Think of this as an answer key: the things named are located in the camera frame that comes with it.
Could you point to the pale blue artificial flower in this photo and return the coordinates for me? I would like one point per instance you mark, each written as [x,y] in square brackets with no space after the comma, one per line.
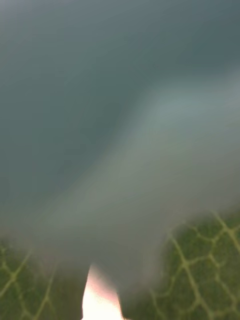
[105,125]

